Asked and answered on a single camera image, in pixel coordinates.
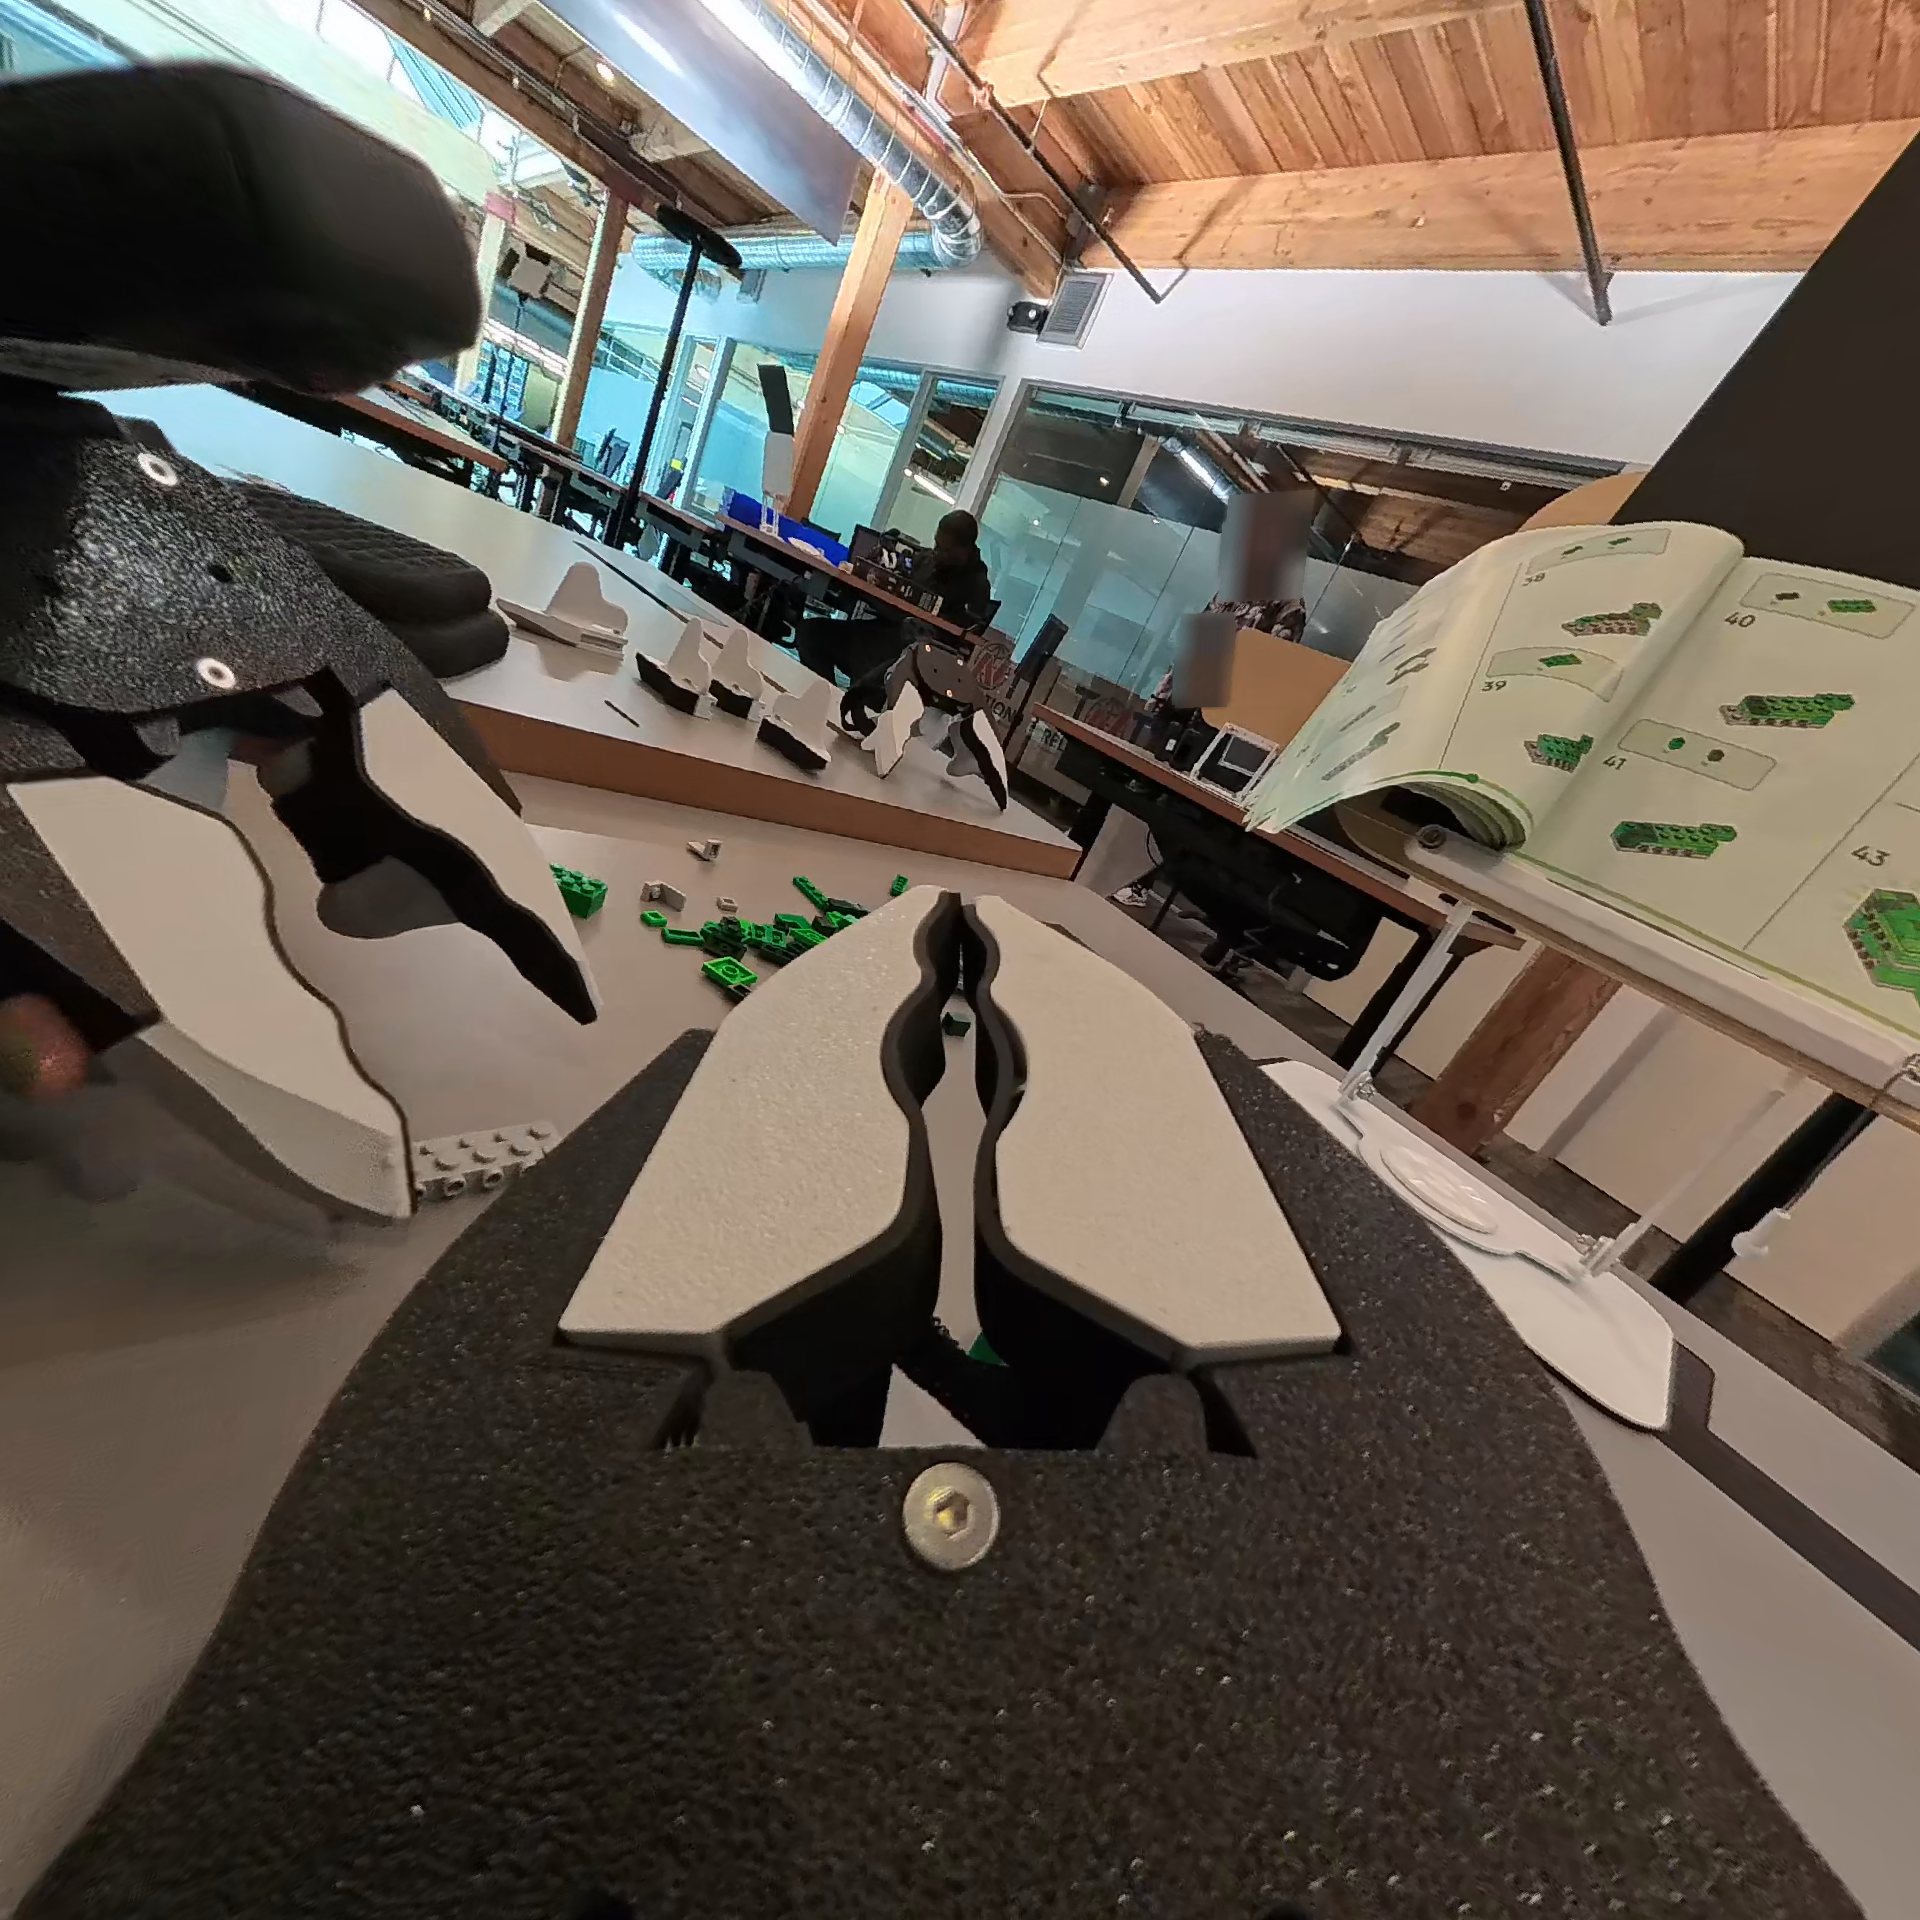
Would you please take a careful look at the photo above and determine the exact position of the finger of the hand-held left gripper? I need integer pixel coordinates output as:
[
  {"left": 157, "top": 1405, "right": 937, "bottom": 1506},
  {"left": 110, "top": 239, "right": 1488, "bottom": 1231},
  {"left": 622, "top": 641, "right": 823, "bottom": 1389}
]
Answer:
[
  {"left": 221, "top": 672, "right": 601, "bottom": 1029},
  {"left": 4, "top": 769, "right": 414, "bottom": 1219}
]

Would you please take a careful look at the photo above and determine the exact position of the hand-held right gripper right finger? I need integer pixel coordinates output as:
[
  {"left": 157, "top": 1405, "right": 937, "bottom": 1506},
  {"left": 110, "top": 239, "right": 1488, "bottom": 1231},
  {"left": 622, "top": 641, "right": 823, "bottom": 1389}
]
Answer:
[{"left": 960, "top": 896, "right": 1344, "bottom": 1451}]

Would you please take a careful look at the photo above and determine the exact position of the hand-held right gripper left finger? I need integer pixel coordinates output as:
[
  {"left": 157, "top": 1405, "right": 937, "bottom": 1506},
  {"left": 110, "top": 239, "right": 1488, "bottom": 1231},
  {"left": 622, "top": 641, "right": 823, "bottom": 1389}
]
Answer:
[{"left": 558, "top": 885, "right": 969, "bottom": 1450}]

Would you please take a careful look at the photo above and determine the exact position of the grey toy brick plate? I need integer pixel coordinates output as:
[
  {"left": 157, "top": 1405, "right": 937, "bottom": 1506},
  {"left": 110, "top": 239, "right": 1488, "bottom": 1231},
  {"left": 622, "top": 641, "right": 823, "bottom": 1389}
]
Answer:
[{"left": 407, "top": 1115, "right": 567, "bottom": 1211}]

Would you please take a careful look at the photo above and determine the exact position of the grey desk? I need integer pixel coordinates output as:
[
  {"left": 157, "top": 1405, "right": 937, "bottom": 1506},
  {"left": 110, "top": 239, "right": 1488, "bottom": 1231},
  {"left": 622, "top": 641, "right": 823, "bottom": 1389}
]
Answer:
[{"left": 0, "top": 809, "right": 1920, "bottom": 1920}]

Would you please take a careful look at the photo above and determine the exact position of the black padded wrist rest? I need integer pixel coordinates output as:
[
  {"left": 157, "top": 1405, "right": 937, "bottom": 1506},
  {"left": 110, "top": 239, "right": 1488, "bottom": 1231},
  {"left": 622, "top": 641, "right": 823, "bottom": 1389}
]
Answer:
[
  {"left": 238, "top": 479, "right": 496, "bottom": 636},
  {"left": 401, "top": 605, "right": 511, "bottom": 679}
]

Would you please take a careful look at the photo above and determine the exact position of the pile of green toy pieces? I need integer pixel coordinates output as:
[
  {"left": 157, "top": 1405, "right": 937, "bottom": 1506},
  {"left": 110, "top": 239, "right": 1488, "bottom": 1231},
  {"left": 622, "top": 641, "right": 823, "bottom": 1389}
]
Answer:
[{"left": 636, "top": 869, "right": 978, "bottom": 1041}]

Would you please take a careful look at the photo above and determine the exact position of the black office chair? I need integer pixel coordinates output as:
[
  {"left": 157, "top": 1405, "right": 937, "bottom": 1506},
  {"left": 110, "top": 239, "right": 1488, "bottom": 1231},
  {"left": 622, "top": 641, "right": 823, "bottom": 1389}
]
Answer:
[{"left": 1158, "top": 831, "right": 1382, "bottom": 987}]

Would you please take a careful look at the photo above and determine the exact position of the white book stand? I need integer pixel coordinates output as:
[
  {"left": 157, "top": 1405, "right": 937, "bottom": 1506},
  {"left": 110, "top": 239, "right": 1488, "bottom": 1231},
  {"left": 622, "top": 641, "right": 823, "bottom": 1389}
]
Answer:
[{"left": 1263, "top": 824, "right": 1920, "bottom": 1435}]

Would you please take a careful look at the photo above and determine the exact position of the wooden top office table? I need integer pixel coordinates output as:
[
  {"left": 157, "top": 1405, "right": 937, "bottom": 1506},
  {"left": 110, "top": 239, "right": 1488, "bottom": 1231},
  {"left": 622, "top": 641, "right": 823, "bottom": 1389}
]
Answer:
[{"left": 1031, "top": 703, "right": 1519, "bottom": 1069}]

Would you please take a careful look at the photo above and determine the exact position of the spare gripper on table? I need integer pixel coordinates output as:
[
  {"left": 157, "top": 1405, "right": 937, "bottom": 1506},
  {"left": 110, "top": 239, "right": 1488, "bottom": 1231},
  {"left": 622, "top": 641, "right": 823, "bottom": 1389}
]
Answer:
[{"left": 838, "top": 642, "right": 1017, "bottom": 816}]

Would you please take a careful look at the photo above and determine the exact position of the cardboard box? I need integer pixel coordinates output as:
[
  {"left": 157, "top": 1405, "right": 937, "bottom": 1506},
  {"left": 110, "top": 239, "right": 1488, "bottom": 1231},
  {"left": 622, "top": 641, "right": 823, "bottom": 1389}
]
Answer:
[{"left": 1220, "top": 624, "right": 1352, "bottom": 745}]

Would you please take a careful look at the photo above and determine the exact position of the open building instruction booklet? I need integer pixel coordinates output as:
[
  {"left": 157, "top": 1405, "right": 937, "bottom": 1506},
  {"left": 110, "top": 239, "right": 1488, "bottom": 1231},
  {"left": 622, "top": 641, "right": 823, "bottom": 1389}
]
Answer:
[{"left": 1242, "top": 519, "right": 1920, "bottom": 1041}]

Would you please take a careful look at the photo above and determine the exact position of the black tape stripe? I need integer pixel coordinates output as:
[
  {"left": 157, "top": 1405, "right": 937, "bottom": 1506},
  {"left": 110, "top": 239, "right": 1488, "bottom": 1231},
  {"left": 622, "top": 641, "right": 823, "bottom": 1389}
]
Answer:
[{"left": 1662, "top": 1339, "right": 1920, "bottom": 1616}]

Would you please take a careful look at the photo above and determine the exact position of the black panel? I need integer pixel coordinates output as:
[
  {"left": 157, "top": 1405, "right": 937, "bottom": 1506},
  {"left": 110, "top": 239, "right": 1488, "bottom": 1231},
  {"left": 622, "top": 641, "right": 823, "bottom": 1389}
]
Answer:
[{"left": 1615, "top": 146, "right": 1920, "bottom": 596}]

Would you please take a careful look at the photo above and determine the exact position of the black ceiling pipe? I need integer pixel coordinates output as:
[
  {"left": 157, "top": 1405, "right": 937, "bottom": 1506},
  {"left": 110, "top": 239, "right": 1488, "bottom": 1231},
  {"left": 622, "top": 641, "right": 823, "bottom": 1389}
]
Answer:
[{"left": 1519, "top": 0, "right": 1615, "bottom": 330}]

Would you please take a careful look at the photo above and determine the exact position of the silver ceiling duct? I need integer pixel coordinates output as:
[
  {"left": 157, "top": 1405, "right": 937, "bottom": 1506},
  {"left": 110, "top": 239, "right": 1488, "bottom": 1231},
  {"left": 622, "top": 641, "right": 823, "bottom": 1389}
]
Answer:
[{"left": 730, "top": 0, "right": 985, "bottom": 272}]

